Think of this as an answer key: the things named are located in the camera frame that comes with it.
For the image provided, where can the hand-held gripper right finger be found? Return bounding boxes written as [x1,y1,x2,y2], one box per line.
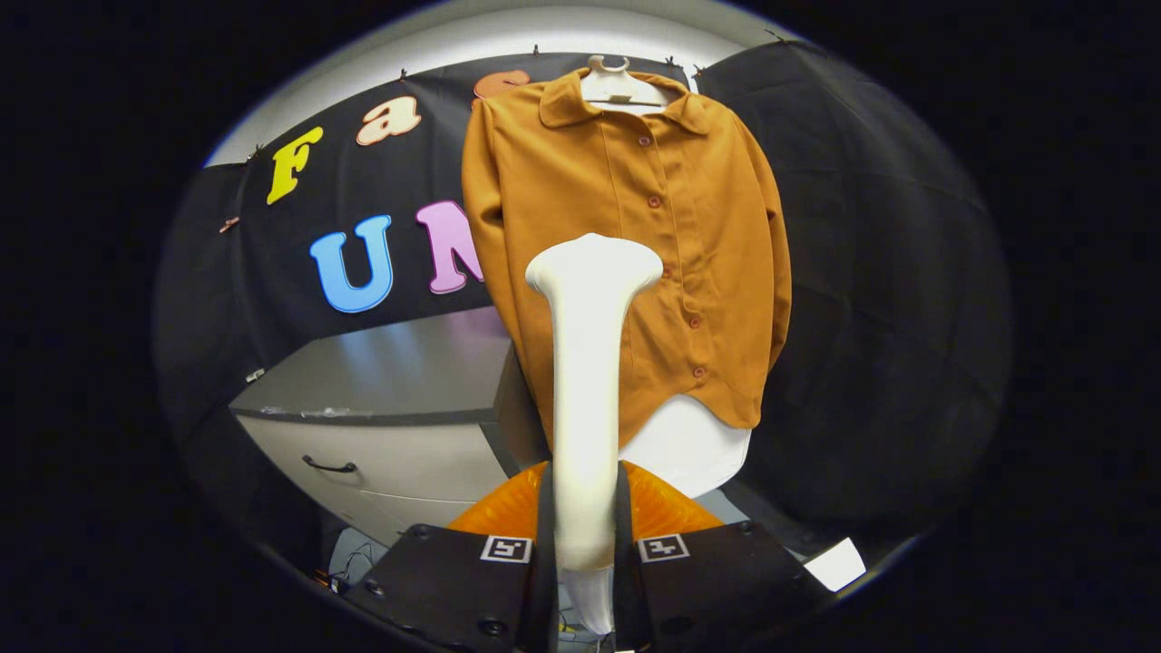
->
[612,460,834,653]

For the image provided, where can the grey drawer cabinet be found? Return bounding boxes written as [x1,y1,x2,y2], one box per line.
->
[229,306,554,550]

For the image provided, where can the bundle of floor cables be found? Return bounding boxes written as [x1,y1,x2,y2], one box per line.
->
[313,531,400,595]

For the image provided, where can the white mannequin torso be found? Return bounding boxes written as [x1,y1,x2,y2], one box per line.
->
[580,54,754,500]

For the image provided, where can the orange button shirt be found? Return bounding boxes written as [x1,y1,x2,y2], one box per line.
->
[461,68,793,452]

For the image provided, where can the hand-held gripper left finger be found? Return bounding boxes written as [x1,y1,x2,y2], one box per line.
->
[342,461,561,653]

